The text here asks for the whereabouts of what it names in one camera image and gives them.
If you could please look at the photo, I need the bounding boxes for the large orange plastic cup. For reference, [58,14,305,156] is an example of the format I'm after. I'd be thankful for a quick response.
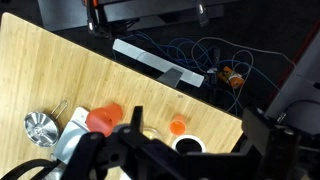
[86,103,123,137]

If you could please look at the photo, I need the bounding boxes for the silver desk foot bar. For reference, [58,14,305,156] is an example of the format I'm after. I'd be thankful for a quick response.
[112,39,204,87]

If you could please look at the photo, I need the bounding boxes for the small steel pot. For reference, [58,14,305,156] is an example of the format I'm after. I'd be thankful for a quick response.
[23,100,68,148]

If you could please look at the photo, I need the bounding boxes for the small orange plastic cup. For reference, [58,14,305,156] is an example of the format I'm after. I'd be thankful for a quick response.
[169,114,186,135]

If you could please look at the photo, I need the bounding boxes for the orange device on floor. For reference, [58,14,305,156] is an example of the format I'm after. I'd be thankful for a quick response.
[218,66,244,89]

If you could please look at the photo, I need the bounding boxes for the blue floor cables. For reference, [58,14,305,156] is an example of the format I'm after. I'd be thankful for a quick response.
[126,31,281,116]

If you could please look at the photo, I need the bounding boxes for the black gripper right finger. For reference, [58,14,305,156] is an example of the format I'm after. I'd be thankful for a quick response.
[242,108,300,180]

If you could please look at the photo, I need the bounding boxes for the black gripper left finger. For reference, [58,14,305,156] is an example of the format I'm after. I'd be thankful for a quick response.
[61,106,143,180]

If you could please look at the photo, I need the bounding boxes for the glass jar with grains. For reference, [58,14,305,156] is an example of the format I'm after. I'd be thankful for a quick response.
[143,127,162,140]

